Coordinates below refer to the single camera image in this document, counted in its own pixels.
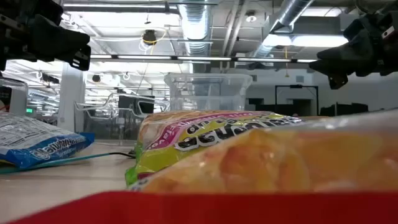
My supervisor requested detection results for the teal-handled black spoon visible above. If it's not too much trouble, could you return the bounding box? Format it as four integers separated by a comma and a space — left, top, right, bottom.
0, 151, 137, 175

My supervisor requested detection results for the chili shrimp ramen packet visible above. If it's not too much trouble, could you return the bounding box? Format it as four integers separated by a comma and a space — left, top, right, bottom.
125, 110, 307, 189

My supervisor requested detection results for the blue ramen packet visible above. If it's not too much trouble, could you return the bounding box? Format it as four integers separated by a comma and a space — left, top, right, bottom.
0, 111, 96, 170

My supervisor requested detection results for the black monitor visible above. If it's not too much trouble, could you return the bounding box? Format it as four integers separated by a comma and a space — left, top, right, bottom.
118, 95, 155, 114

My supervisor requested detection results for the clear shallow plastic tray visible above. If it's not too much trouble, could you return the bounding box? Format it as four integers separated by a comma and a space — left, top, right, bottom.
73, 92, 171, 141

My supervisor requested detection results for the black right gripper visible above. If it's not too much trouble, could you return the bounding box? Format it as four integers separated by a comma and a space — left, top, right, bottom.
308, 1, 398, 91

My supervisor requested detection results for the black ceiling-hung device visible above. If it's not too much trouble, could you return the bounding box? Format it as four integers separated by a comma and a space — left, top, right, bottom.
142, 29, 158, 46

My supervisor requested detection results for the long light bar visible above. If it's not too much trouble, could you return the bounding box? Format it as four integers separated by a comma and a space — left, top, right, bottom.
89, 54, 318, 64

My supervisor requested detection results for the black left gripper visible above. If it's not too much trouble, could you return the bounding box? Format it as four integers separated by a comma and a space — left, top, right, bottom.
0, 0, 92, 72

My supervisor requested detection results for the slanted silver ventilation duct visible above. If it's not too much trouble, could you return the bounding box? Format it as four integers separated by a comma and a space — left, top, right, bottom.
248, 0, 315, 58

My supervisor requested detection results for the white pillar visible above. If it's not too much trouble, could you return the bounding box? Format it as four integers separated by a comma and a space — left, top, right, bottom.
57, 62, 86, 133

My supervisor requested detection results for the wide silver ventilation duct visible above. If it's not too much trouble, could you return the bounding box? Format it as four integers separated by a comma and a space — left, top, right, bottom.
177, 0, 215, 74

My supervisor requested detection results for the orange ramen packet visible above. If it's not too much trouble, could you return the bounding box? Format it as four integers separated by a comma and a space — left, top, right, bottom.
7, 108, 398, 224

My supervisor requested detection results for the clear deep plastic container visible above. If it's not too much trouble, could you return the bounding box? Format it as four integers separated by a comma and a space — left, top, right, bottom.
164, 73, 254, 113

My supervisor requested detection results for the black stand frame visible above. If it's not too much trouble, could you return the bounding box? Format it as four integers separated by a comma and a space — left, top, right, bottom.
274, 84, 320, 116

